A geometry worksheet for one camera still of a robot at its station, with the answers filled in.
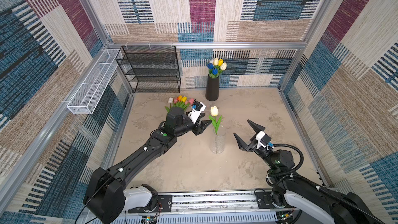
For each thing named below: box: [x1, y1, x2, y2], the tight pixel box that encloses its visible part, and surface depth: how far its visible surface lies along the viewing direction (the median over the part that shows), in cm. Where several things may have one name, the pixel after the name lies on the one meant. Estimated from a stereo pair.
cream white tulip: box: [219, 62, 227, 71], surface depth 93 cm
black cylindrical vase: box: [205, 73, 220, 102], surface depth 111 cm
